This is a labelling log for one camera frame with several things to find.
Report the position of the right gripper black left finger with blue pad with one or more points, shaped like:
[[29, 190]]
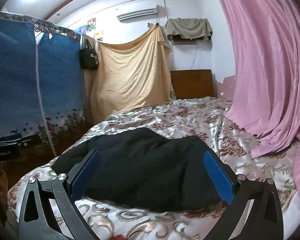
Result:
[[37, 220]]

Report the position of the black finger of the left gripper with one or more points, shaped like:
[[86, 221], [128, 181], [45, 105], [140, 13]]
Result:
[[12, 145]]

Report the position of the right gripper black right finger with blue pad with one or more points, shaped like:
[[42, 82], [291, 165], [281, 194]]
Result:
[[265, 220]]

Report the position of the black padded jacket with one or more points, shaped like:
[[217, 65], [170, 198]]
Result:
[[140, 168]]

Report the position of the blue starry patterned curtain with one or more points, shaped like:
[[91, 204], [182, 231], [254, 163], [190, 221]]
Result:
[[41, 83]]

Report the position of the black tote bag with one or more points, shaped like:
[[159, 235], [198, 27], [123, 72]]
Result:
[[88, 57]]

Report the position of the floral satin bedspread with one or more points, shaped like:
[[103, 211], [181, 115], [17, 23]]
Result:
[[206, 119]]

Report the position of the beige hanging sheet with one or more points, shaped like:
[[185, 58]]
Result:
[[131, 75]]

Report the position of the brown wooden headboard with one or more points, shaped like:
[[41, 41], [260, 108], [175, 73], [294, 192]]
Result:
[[190, 84]]

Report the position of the pink curtain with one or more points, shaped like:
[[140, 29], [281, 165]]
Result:
[[265, 37]]

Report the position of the olive green draped cloth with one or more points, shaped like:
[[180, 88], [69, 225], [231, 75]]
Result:
[[188, 29]]

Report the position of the colourful wall posters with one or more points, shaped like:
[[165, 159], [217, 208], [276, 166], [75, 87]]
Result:
[[93, 29]]

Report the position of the white wall air conditioner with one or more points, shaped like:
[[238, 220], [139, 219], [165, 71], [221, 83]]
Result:
[[133, 11]]

